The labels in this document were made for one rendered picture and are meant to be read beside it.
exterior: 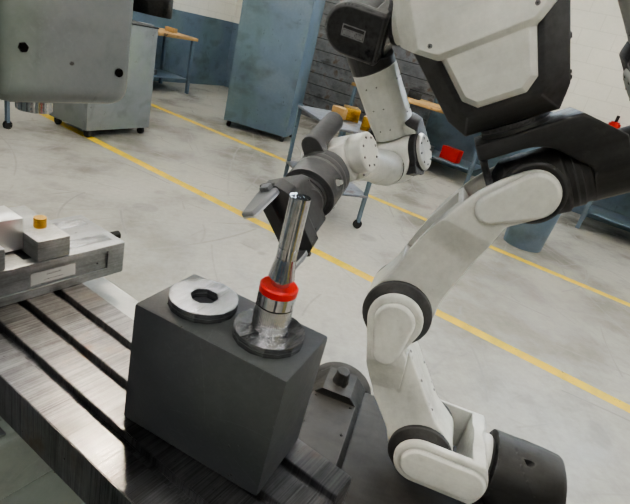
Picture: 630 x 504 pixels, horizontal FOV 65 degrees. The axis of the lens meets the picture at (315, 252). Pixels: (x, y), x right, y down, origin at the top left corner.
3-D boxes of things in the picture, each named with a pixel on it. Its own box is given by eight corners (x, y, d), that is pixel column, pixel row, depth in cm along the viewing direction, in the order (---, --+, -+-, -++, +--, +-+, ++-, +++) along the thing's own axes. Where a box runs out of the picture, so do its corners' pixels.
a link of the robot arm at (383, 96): (385, 158, 117) (353, 66, 105) (438, 149, 110) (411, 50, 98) (369, 184, 109) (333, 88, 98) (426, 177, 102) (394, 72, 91)
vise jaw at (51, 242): (24, 223, 97) (24, 204, 96) (70, 255, 91) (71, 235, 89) (-8, 229, 92) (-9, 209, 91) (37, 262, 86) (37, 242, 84)
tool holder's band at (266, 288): (259, 278, 61) (261, 271, 61) (296, 285, 62) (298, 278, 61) (257, 297, 57) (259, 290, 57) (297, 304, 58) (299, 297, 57)
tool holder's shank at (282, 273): (267, 275, 60) (286, 189, 56) (292, 280, 61) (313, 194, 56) (266, 288, 57) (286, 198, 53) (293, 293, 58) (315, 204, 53)
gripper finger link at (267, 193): (239, 219, 65) (262, 194, 70) (258, 217, 64) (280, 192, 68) (234, 209, 65) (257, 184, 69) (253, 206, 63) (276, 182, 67)
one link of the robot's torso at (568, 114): (650, 176, 92) (633, 82, 88) (677, 192, 81) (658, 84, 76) (495, 216, 102) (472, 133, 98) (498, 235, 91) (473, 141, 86)
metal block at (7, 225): (4, 235, 90) (4, 205, 88) (23, 248, 88) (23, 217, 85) (-27, 241, 86) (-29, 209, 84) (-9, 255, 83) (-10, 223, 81)
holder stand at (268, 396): (179, 373, 80) (196, 264, 72) (298, 439, 73) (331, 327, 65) (122, 416, 69) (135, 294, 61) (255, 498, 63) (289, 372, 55)
